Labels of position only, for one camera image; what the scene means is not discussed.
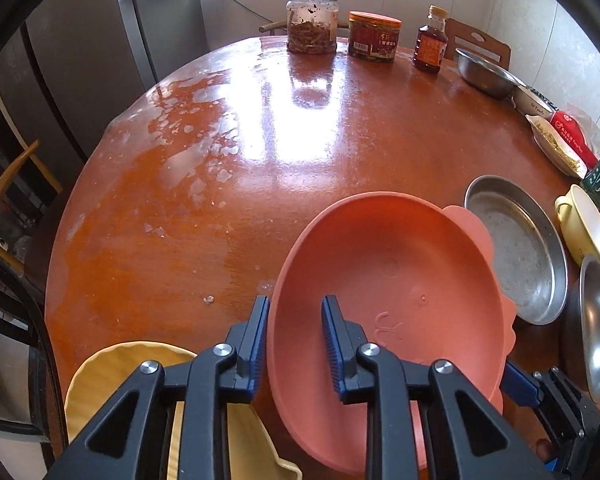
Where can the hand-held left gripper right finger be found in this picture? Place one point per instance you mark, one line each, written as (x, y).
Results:
(335, 355)

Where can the black-lid clear jar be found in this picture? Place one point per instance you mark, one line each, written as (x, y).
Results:
(312, 22)

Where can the wooden chair with curved back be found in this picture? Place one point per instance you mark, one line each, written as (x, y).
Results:
(10, 180)
(272, 26)

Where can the yellow plastic plate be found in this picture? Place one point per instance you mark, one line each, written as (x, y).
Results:
(105, 375)

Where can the red tissue pack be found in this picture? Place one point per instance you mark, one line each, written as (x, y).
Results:
(572, 140)

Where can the wooden chair with cutout back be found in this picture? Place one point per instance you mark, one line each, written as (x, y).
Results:
(480, 40)

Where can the brown sauce bottle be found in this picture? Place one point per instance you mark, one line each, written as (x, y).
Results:
(430, 45)

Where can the pickled vegetable strips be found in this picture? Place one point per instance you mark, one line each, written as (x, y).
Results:
(562, 155)

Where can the red jar orange lid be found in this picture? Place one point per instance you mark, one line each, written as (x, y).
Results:
(373, 37)

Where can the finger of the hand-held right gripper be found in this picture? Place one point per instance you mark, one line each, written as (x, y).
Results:
(522, 385)

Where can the white plate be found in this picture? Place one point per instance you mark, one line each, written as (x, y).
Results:
(542, 137)

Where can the white ceramic bowl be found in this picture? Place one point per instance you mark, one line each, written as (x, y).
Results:
(530, 105)

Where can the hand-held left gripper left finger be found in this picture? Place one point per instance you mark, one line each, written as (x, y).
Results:
(252, 355)

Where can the black curved frame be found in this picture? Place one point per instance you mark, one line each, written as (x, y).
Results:
(40, 340)

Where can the round steel tray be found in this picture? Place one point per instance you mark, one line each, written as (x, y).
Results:
(520, 250)

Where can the grey refrigerator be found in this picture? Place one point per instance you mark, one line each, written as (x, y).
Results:
(95, 60)

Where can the steel mixing bowl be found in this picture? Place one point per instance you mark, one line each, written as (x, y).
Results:
(485, 75)

